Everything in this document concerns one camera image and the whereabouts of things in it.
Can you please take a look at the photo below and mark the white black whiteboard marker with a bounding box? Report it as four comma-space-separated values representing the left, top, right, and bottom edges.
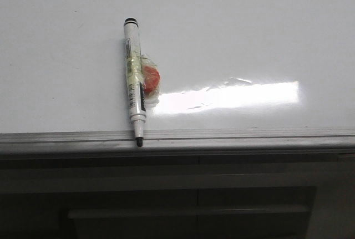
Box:
124, 18, 146, 148

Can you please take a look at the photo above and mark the red round magnet taped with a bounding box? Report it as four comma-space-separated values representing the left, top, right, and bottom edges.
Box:
141, 54, 161, 109

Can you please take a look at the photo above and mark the grey cabinet drawer front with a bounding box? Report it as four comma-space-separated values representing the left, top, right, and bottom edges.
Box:
0, 161, 355, 239

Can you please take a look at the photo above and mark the white whiteboard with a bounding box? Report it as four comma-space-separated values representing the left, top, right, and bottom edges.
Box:
1, 0, 354, 133

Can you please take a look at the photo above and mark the grey aluminium whiteboard frame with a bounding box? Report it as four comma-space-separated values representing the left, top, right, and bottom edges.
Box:
1, 127, 354, 157

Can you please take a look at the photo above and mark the grey drawer handle bar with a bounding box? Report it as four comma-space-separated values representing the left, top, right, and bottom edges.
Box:
68, 204, 310, 219

